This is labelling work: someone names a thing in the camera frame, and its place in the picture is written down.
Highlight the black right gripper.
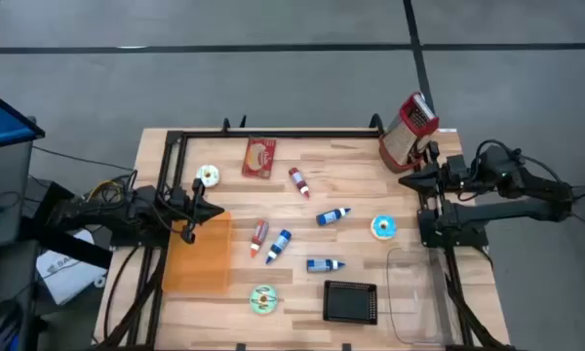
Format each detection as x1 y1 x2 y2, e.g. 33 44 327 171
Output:
398 140 469 215

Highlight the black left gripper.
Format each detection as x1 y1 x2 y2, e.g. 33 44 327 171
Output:
168 178 225 244

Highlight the white frosted donut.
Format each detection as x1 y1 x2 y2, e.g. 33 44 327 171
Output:
195 164 221 189

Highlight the orange food colouring bottle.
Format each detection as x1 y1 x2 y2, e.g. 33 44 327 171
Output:
249 218 271 259

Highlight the blue frosted donut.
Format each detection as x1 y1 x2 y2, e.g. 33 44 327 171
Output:
370 214 399 242

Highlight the red snack packet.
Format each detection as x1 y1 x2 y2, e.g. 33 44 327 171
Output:
241 136 278 180

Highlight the blue food colouring bottle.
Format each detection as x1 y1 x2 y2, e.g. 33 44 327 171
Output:
315 207 352 228
305 257 347 274
264 228 293 266

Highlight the red food colouring bottle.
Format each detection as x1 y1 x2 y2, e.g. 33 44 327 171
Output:
287 167 312 200

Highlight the green donut with dark drizzle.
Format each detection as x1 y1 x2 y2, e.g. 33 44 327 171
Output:
249 284 279 316

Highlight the red metal box grater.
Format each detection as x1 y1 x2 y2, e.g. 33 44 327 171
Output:
378 91 441 175

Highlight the orange translucent plastic tray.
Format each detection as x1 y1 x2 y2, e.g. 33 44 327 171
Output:
161 209 234 295

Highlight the clear plastic container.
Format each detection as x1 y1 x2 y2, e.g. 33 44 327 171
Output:
385 246 457 346

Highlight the black perforated square tray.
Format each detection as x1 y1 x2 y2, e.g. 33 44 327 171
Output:
322 279 379 327

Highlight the black stand beam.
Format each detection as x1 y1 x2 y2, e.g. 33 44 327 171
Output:
19 179 114 270

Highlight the white paper bag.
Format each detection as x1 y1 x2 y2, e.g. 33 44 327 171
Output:
35 228 109 307

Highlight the monitor with blue screen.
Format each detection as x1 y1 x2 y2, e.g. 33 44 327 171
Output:
0 85 46 251

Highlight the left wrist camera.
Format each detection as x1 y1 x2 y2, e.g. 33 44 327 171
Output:
169 187 189 209

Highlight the black aluminium table frame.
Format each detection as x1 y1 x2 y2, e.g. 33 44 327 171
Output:
95 127 516 351

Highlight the black cable bundle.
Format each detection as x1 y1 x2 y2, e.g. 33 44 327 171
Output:
101 243 168 349
446 272 516 350

